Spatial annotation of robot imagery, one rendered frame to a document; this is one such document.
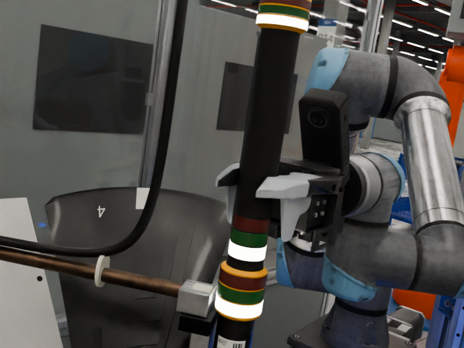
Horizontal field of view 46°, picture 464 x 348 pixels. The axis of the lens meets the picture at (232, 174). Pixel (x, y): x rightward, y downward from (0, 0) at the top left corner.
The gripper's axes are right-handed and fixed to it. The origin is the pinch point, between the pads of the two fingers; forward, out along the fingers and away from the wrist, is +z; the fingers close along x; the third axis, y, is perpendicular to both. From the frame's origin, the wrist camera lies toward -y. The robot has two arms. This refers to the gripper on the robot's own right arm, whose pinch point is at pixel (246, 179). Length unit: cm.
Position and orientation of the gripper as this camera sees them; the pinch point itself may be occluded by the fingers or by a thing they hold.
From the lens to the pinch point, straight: 46.7
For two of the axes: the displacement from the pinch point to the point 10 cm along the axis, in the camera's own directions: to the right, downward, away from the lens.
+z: -5.7, 0.5, -8.2
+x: -8.1, -2.1, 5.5
